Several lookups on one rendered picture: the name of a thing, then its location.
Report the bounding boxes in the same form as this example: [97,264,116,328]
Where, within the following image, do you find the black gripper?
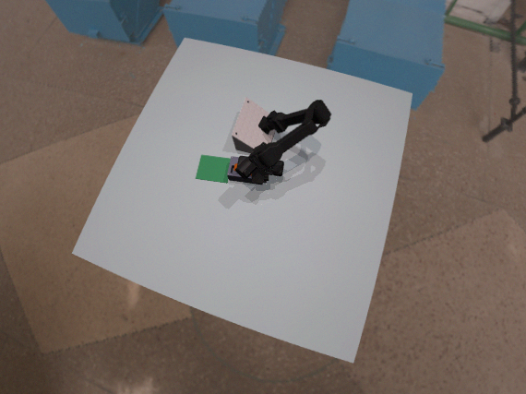
[237,156,284,176]

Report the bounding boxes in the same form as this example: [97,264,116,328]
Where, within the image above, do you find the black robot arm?
[235,100,331,184]

